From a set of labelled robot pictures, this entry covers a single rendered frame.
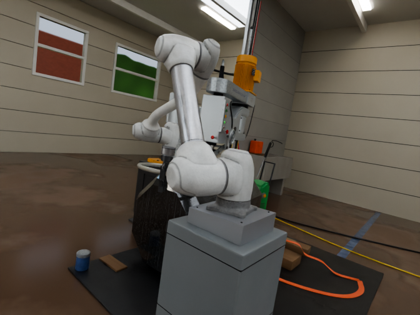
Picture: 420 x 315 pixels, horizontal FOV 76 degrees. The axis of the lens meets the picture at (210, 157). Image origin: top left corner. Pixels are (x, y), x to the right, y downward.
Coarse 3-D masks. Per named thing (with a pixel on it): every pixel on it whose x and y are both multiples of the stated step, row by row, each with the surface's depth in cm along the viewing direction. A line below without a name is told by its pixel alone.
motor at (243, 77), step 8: (240, 56) 293; (248, 56) 289; (240, 64) 293; (248, 64) 292; (256, 64) 299; (240, 72) 293; (248, 72) 291; (256, 72) 294; (240, 80) 293; (248, 80) 293; (256, 80) 294; (248, 88) 294
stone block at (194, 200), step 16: (144, 192) 217; (160, 192) 206; (176, 192) 196; (256, 192) 269; (144, 208) 217; (160, 208) 206; (176, 208) 195; (144, 224) 217; (160, 224) 206; (144, 240) 217; (160, 240) 206; (144, 256) 217; (160, 256) 205
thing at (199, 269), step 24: (168, 240) 118; (192, 240) 109; (216, 240) 103; (264, 240) 111; (168, 264) 118; (192, 264) 109; (216, 264) 101; (240, 264) 95; (264, 264) 110; (168, 288) 118; (192, 288) 109; (216, 288) 101; (240, 288) 96; (264, 288) 115; (168, 312) 117; (192, 312) 108; (216, 312) 101; (240, 312) 100; (264, 312) 120
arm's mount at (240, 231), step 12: (204, 204) 124; (192, 216) 116; (204, 216) 112; (216, 216) 108; (228, 216) 110; (252, 216) 113; (264, 216) 115; (204, 228) 112; (216, 228) 108; (228, 228) 105; (240, 228) 101; (252, 228) 107; (264, 228) 116; (228, 240) 105; (240, 240) 101
